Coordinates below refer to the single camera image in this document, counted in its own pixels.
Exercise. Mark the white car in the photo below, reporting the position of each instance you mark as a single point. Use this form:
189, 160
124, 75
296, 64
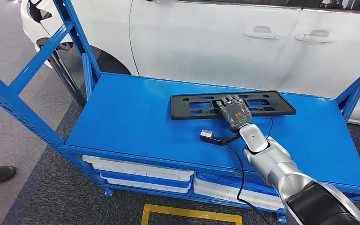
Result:
214, 40

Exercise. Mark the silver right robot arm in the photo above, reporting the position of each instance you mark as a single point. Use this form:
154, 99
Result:
279, 167

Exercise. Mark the metal pole stand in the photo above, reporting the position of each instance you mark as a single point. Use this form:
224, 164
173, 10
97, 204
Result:
65, 77

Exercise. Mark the large blue metal shelf rack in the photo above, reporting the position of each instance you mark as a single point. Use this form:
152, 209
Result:
130, 118

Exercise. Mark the black plastic plate frame part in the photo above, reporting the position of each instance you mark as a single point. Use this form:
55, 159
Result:
183, 110

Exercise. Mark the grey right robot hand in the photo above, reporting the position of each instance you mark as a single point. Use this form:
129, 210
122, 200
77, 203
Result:
236, 113

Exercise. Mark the blue plastic crate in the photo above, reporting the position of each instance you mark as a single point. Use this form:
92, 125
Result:
223, 183
142, 180

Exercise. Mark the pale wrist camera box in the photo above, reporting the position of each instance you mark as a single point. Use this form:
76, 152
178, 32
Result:
206, 134

